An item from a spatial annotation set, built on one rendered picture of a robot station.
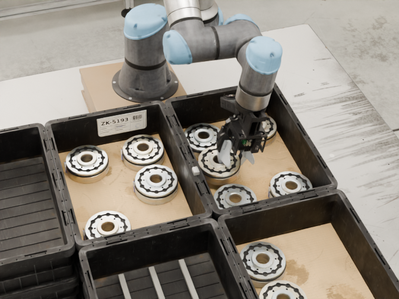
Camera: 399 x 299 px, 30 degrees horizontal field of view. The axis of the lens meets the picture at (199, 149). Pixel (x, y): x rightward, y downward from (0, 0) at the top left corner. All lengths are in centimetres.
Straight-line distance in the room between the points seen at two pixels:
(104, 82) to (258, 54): 70
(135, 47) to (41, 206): 51
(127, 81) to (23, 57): 155
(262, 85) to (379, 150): 65
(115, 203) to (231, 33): 48
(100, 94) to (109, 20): 171
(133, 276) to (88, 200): 24
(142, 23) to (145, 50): 8
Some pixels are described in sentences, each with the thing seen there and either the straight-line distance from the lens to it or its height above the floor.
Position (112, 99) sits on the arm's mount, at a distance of 208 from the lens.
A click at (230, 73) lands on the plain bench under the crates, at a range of 233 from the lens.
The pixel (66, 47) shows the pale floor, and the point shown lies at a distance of 362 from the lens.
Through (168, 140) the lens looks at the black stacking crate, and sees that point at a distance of 183.
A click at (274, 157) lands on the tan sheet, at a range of 188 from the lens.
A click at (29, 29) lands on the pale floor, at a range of 376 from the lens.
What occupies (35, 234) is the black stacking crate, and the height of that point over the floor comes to 83.
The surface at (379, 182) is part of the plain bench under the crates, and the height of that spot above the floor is 70.
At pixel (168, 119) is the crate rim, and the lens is 184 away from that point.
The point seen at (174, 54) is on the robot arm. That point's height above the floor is 118.
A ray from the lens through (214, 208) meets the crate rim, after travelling 162.
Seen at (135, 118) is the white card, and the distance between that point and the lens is 187.
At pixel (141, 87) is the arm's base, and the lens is 207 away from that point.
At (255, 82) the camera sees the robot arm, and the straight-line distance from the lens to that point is 159.
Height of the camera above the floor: 215
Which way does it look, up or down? 44 degrees down
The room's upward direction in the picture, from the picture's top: 3 degrees clockwise
